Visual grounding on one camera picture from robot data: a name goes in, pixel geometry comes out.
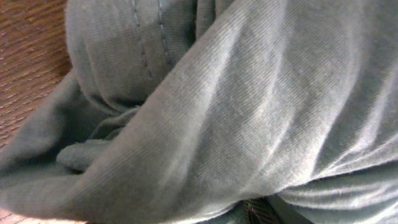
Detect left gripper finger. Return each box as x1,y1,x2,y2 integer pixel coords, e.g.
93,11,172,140
244,198,283,224

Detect light blue t-shirt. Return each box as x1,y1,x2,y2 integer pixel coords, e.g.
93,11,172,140
1,0,397,223

